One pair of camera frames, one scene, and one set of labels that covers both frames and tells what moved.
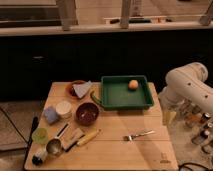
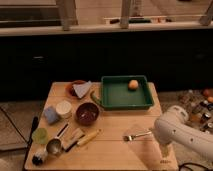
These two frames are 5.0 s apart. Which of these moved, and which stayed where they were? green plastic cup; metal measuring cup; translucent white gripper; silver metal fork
Moved: translucent white gripper
Stayed: metal measuring cup; green plastic cup; silver metal fork
